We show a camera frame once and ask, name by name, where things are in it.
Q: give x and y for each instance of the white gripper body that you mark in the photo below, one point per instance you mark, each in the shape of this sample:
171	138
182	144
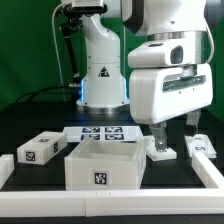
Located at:
157	95

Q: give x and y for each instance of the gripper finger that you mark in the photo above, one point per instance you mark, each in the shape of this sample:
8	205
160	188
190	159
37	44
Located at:
192	122
159	133

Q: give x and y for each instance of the white cabinet door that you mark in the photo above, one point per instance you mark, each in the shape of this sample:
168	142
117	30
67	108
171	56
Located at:
200	143
157	155

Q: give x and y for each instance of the white cabinet body box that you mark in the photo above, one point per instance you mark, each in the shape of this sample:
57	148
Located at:
102	165

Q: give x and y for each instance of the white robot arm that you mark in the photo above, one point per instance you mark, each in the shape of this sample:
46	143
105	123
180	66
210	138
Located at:
179	21

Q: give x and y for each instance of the white cabinet top block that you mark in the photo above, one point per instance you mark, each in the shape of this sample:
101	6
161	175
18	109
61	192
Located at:
42	148

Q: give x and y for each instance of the white marker base plate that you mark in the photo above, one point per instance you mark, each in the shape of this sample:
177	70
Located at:
103	133

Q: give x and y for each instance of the white U-shaped fence frame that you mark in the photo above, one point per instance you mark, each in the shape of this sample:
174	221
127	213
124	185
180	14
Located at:
206	200

